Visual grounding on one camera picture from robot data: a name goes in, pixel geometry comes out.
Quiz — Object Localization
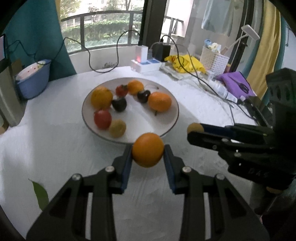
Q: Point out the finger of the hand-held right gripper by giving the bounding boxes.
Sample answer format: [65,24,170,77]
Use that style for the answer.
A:
[199,123,275,146]
[187,130,274,163]

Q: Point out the white tube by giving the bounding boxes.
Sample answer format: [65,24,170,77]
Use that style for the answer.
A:
[208,80,238,103]

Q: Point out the small red plum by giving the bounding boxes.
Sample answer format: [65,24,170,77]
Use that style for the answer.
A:
[115,85,129,97]

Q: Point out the yellow curtain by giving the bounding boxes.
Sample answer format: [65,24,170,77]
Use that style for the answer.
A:
[246,2,281,100]

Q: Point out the black looped cable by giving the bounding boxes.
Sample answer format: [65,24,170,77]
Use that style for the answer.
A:
[63,30,140,73]

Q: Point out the light blue hanging cloth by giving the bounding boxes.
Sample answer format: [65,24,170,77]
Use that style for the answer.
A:
[201,0,235,36]

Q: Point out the dark plum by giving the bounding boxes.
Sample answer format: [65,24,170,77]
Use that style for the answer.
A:
[112,97,127,113]

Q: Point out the white folded paper stack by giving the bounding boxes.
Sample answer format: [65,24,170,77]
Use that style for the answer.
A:
[161,62,210,80]

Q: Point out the yellow-green plum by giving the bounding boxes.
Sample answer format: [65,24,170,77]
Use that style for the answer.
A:
[108,119,127,138]

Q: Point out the red tomato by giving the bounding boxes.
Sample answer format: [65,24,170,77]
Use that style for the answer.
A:
[94,110,112,130]

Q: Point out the white woven basket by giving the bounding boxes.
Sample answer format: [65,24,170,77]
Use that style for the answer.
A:
[200,39,229,71]

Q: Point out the black scissors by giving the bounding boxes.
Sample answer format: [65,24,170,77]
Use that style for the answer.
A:
[231,79,250,93]

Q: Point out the white plug adapter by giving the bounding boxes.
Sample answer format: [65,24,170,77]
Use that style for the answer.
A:
[135,46,148,63]

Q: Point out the green leaf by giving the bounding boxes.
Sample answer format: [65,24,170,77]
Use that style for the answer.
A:
[28,178,49,211]

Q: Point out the purple cloth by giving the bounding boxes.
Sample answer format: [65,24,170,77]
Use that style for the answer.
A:
[216,71,257,98]

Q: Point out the white desk lamp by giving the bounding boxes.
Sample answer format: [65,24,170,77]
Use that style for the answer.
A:
[228,24,260,70]

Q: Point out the yellow plastic bag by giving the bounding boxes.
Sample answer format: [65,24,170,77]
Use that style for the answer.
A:
[165,54,206,74]

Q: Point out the black tablet cable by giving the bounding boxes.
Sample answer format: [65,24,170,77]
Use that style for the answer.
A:
[6,37,67,67]

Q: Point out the black balcony railing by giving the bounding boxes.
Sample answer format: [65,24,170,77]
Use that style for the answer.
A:
[60,10,184,54]

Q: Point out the stainless steel tumbler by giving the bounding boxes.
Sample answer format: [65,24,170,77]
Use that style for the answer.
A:
[0,67,27,127]

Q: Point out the black charger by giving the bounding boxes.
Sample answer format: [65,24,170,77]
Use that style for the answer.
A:
[153,43,171,62]

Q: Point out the deep orange tangerine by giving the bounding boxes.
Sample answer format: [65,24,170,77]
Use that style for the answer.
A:
[147,92,172,112]

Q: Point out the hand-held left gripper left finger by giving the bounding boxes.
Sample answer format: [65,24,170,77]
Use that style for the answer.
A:
[26,145,133,241]

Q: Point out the small yellow-orange fruit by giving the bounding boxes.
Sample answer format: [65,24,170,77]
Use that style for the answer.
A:
[187,123,205,135]

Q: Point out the white plate with dark rim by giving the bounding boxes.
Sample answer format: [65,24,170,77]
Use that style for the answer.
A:
[82,77,179,144]

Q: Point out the white power strip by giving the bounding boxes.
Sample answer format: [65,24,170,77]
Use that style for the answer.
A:
[131,58,162,73]

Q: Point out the tablet screen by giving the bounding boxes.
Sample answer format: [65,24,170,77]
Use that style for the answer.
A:
[0,34,6,62]

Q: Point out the black window frame post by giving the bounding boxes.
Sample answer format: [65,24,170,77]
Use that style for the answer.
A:
[138,0,167,47]

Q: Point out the orange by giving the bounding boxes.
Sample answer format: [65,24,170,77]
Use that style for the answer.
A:
[127,80,145,95]
[132,133,164,168]
[90,86,114,109]

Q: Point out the dark cherry with stem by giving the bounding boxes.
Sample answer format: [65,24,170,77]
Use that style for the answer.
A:
[137,86,159,104]

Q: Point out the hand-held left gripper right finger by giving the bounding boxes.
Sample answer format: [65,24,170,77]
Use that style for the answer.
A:
[164,144,270,241]

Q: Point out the black charger cable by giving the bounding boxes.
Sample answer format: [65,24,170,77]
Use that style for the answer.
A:
[161,35,236,126]

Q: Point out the blue plastic bowl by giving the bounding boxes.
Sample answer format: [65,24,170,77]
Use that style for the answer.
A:
[14,59,52,100]

